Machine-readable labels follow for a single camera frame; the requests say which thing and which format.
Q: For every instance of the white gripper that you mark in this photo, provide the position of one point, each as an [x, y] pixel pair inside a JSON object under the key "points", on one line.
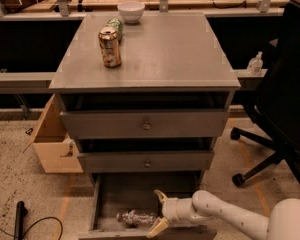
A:
{"points": [[170, 209]]}

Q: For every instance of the clear plastic water bottle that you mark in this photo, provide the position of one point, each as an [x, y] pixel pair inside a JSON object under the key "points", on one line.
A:
{"points": [[135, 218]]}

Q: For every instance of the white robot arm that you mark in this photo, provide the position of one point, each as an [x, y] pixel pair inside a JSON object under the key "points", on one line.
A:
{"points": [[282, 224]]}

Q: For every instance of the grey bottom drawer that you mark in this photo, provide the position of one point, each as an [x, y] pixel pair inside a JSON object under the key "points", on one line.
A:
{"points": [[118, 192]]}

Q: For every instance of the grey drawer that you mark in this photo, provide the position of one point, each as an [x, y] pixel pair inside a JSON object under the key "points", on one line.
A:
{"points": [[149, 161], [118, 192], [144, 124]]}

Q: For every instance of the grey middle drawer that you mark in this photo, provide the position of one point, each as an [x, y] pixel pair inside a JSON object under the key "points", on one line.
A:
{"points": [[149, 161]]}

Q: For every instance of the grey top drawer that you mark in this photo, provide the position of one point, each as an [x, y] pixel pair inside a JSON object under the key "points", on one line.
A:
{"points": [[144, 124]]}

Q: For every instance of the grey drawer cabinet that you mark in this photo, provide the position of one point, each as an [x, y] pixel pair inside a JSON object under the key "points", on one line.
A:
{"points": [[170, 61]]}

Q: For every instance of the hand sanitizer pump bottle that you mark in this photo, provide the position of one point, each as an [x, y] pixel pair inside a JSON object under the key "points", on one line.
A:
{"points": [[255, 64]]}

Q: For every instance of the black cylindrical tool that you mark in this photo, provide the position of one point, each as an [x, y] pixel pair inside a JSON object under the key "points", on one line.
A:
{"points": [[21, 212]]}

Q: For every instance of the black office chair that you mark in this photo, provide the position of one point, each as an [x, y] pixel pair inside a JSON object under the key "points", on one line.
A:
{"points": [[275, 105]]}

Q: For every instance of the gold soda can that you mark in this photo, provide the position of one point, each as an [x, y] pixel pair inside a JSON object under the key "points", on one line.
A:
{"points": [[109, 45]]}

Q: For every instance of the green soda can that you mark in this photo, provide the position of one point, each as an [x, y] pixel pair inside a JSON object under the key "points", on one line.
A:
{"points": [[117, 24]]}

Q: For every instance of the white ceramic bowl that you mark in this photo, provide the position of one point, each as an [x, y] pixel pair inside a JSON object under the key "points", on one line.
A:
{"points": [[131, 12]]}

